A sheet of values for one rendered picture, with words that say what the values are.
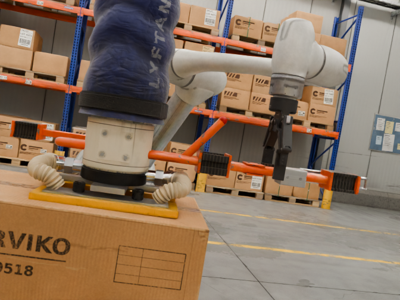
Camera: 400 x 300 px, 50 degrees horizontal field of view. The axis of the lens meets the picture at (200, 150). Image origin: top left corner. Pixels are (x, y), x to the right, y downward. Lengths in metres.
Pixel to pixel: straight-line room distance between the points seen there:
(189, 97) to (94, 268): 0.88
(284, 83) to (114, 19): 0.45
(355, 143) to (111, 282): 10.39
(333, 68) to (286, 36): 0.18
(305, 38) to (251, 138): 8.96
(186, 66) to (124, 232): 0.69
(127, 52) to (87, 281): 0.52
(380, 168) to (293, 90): 10.51
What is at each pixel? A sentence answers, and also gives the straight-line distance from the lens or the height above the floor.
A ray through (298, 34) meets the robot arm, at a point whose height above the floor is 1.51.
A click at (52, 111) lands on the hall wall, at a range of 9.69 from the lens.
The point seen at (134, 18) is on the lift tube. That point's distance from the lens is 1.06.
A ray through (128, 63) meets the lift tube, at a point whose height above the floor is 1.36.
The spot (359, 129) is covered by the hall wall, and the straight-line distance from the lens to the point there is 11.23.
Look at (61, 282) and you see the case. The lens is 1.02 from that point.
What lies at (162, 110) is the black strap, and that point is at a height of 1.26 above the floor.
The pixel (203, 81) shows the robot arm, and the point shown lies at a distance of 1.64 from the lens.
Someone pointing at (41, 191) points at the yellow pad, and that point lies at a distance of 1.05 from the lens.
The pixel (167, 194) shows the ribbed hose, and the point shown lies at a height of 1.07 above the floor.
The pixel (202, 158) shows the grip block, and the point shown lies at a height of 1.16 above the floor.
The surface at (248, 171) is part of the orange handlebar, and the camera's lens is 1.14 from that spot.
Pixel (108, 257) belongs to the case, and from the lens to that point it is 0.99.
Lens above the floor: 1.24
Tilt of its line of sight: 3 degrees down
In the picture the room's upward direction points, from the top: 9 degrees clockwise
